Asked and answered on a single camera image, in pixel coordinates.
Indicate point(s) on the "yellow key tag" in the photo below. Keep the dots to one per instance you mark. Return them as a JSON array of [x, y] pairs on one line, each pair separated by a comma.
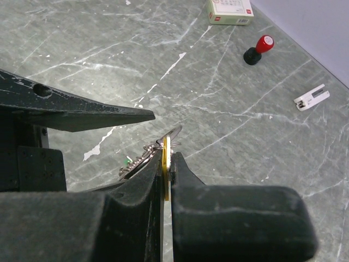
[[166, 164]]

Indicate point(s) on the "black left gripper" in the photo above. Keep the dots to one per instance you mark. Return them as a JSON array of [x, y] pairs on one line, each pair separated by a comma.
[[27, 162]]

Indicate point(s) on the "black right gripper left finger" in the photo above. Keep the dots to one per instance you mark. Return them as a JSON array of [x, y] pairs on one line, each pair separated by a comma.
[[121, 222]]

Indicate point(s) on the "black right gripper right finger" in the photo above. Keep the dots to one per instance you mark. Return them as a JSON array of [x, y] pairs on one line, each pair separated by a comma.
[[237, 223]]

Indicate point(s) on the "red and black stamp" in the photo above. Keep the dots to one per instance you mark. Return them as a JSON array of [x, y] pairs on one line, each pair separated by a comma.
[[254, 54]]

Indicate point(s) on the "white stapler remover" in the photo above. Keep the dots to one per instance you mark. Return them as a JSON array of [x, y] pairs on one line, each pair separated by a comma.
[[312, 98]]

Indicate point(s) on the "green key tag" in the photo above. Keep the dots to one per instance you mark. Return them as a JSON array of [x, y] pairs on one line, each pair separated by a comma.
[[127, 163]]

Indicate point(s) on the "white cardboard box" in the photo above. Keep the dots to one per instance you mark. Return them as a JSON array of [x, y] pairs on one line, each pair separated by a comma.
[[229, 12]]

